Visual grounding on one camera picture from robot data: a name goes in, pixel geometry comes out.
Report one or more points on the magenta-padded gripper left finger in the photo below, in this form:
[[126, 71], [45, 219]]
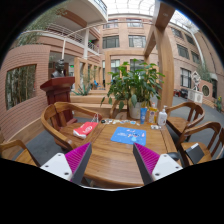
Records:
[[70, 166]]

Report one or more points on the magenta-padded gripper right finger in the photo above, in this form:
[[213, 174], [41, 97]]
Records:
[[153, 166]]

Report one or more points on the black mouse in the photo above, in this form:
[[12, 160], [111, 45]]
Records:
[[174, 155]]

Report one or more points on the blue mouse pad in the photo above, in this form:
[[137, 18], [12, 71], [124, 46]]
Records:
[[129, 136]]

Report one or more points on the black box on chair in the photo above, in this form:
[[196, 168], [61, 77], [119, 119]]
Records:
[[195, 153]]

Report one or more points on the wooden chair near left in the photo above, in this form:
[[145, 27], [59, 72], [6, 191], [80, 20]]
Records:
[[16, 150]]

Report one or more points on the wooden armchair left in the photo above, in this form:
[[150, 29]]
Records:
[[54, 121]]

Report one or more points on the wooden armchair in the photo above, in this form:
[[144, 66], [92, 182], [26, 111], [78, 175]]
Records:
[[54, 121], [178, 124], [216, 141]]

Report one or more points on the white pump bottle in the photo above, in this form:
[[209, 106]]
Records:
[[162, 117]]

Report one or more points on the yellow bottle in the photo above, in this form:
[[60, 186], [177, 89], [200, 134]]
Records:
[[152, 114]]

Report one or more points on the blue tube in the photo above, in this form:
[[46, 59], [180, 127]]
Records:
[[143, 113]]

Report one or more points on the white plant pot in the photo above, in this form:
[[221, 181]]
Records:
[[134, 110]]

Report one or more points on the wooden armchair right far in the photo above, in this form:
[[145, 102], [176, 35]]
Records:
[[178, 124]]

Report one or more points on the wooden armchair right near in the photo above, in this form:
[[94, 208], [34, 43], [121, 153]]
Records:
[[216, 141]]

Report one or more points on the green potted plant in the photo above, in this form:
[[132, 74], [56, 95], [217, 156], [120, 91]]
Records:
[[135, 86]]

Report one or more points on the dark bust statue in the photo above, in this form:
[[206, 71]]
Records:
[[59, 69]]

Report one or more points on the wooden pillar structure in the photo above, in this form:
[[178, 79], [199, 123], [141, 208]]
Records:
[[158, 37]]

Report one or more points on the dark red wooden pedestal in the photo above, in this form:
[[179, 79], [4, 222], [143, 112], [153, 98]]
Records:
[[58, 90]]

